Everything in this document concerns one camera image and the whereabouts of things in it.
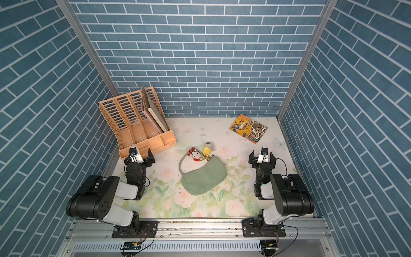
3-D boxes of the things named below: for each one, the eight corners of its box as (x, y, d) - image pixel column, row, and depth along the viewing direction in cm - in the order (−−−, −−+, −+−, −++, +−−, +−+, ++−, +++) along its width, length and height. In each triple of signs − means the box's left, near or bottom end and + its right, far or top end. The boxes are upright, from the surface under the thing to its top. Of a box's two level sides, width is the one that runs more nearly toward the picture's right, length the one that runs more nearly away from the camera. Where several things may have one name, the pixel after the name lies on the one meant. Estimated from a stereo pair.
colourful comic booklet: (229, 128, 117) (229, 126, 115) (240, 116, 126) (240, 113, 124) (257, 143, 109) (257, 141, 107) (266, 129, 118) (268, 126, 115)
